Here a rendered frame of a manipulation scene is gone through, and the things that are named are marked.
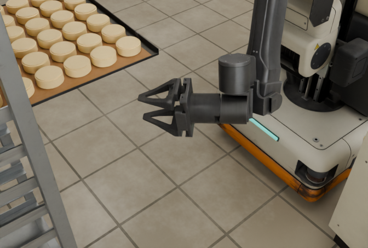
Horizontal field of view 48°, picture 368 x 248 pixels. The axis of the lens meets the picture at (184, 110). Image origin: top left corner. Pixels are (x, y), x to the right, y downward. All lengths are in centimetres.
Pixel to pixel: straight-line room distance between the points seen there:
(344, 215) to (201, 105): 93
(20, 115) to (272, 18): 46
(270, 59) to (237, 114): 12
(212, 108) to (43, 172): 33
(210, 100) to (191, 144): 122
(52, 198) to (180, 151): 114
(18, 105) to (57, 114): 152
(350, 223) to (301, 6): 76
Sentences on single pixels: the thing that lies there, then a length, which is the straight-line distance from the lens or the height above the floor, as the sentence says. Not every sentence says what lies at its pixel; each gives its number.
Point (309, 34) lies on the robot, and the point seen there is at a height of 69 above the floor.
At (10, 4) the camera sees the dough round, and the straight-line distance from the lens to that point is 106.
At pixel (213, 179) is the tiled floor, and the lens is 182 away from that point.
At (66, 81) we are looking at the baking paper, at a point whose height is 95.
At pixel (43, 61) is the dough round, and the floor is 97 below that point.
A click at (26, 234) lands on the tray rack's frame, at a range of 159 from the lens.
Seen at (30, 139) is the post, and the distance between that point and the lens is 74.
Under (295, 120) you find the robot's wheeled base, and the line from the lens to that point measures 173.
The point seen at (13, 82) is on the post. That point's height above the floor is 104.
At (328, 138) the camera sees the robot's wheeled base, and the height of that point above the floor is 28.
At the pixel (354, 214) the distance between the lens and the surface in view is 152.
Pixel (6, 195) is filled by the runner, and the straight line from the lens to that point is 86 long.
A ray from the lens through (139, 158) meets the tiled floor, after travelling 191.
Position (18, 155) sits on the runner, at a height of 86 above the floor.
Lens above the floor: 141
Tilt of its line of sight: 41 degrees down
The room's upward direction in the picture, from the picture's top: straight up
